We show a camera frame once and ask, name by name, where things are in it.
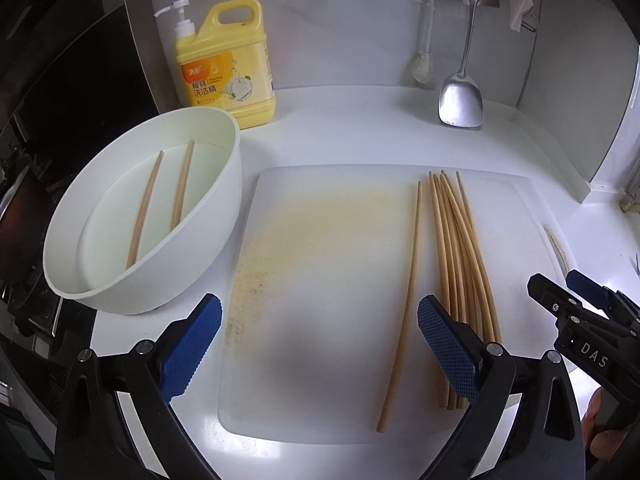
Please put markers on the bunch of wooden chopsticks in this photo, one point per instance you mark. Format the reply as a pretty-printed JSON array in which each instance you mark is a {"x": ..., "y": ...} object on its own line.
[{"x": 450, "y": 260}]

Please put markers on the metal spatula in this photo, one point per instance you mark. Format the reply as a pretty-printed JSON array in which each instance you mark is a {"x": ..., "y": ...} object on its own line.
[{"x": 461, "y": 102}]

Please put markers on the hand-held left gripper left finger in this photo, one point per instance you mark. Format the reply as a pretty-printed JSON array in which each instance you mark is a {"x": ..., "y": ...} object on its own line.
[{"x": 195, "y": 345}]

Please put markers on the white cutting board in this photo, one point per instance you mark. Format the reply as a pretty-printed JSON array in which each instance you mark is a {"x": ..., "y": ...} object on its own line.
[{"x": 325, "y": 285}]

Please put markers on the wooden chopstick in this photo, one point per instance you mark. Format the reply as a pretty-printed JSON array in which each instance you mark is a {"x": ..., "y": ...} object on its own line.
[
  {"x": 407, "y": 310},
  {"x": 182, "y": 185},
  {"x": 145, "y": 207}
]

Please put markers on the person's right hand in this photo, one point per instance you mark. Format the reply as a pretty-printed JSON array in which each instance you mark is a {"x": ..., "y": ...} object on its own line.
[{"x": 593, "y": 420}]

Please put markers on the yellow detergent bottle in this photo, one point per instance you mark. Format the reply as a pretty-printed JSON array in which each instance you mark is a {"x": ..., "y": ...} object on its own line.
[{"x": 235, "y": 70}]

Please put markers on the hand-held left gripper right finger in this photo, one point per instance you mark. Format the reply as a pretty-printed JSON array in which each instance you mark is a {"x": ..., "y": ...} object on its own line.
[{"x": 445, "y": 345}]

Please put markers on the white dish brush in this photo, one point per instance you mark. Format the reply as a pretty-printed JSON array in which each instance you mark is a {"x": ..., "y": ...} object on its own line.
[{"x": 422, "y": 66}]

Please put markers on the white bowl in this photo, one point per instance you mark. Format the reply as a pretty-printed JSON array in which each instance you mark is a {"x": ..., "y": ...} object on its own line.
[{"x": 200, "y": 240}]

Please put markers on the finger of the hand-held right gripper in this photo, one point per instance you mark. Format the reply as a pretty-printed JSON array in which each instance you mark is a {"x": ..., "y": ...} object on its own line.
[
  {"x": 550, "y": 296},
  {"x": 592, "y": 287}
]

